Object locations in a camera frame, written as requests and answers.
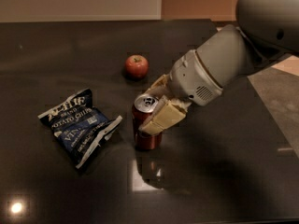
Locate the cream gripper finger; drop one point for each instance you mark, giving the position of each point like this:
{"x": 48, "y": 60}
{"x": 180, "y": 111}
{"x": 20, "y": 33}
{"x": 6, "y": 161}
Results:
{"x": 159, "y": 88}
{"x": 166, "y": 114}

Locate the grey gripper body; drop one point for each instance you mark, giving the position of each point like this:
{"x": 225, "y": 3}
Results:
{"x": 192, "y": 77}

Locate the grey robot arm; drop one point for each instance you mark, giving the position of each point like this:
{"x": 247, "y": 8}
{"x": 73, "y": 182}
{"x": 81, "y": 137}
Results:
{"x": 265, "y": 31}

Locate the blue potato chip bag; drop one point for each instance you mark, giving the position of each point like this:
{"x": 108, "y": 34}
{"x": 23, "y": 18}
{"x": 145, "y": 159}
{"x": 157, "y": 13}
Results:
{"x": 79, "y": 126}

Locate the red apple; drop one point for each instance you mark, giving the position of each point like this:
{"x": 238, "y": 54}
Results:
{"x": 136, "y": 66}

